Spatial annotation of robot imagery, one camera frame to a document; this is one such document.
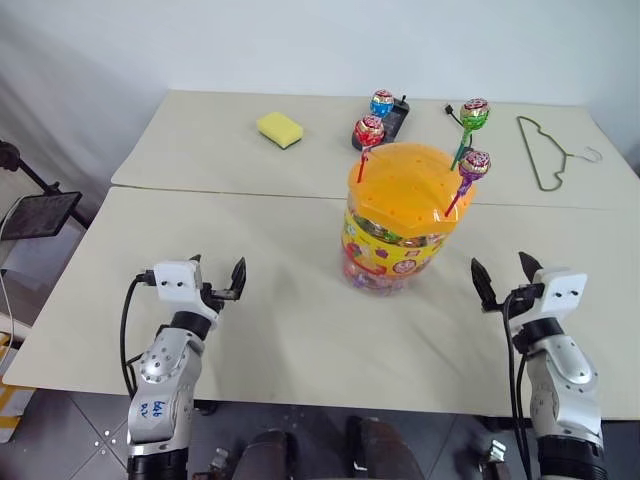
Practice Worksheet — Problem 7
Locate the black tablet on stand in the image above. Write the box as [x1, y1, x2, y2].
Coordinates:
[1, 190, 84, 242]

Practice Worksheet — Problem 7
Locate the blue wrapped lollipop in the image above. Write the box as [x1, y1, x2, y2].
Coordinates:
[369, 88, 397, 120]

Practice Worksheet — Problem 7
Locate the black flat electronic device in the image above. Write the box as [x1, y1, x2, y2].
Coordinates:
[350, 94, 413, 152]

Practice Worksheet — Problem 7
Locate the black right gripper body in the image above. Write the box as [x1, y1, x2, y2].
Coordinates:
[481, 282, 544, 315]

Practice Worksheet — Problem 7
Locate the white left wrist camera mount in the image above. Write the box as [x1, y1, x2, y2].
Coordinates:
[152, 259, 222, 330]

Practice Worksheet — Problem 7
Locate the red wrapped lollipop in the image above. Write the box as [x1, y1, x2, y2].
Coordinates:
[352, 114, 387, 184]

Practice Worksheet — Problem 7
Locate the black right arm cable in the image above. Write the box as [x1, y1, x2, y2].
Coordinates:
[501, 288, 534, 480]

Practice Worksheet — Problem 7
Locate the clear plastic lollipop jar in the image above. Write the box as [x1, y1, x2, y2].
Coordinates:
[340, 208, 449, 300]

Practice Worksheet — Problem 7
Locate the yellow sponge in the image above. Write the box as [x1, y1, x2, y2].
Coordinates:
[256, 111, 305, 150]

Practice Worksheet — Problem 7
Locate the orange perforated jar lid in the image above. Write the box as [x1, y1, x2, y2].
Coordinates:
[347, 141, 477, 235]

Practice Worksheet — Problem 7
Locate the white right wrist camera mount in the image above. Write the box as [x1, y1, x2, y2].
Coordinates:
[532, 266, 589, 322]

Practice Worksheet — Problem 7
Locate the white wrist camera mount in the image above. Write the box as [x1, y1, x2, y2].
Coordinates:
[152, 259, 222, 330]
[532, 266, 589, 322]

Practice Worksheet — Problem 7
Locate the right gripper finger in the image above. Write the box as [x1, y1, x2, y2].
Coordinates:
[517, 250, 542, 287]
[470, 256, 497, 304]

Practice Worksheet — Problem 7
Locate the purple wrapped lollipop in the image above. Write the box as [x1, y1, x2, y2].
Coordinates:
[443, 149, 493, 218]

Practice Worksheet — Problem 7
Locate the yellow and white board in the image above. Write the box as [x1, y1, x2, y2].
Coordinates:
[0, 344, 37, 444]

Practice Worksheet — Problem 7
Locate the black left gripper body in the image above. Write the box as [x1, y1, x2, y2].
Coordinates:
[200, 280, 239, 312]

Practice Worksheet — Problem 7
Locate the black cable with plug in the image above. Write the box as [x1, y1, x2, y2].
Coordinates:
[443, 102, 475, 152]

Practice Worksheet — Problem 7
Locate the small metal bracket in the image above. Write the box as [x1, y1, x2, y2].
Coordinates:
[480, 438, 512, 480]
[208, 448, 232, 480]

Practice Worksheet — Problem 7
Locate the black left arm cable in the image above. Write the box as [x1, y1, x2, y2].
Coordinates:
[119, 268, 157, 397]

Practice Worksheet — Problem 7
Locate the dark rounded shape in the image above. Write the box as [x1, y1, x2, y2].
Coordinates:
[233, 429, 302, 480]
[347, 416, 427, 480]

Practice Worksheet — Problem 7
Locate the green wrapped lollipop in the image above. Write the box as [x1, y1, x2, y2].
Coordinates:
[449, 97, 491, 172]

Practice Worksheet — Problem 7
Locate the green wire clothes hanger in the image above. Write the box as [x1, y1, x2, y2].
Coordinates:
[516, 115, 604, 193]

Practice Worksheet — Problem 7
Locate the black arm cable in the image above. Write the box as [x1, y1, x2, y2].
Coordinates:
[501, 288, 534, 480]
[119, 268, 157, 397]

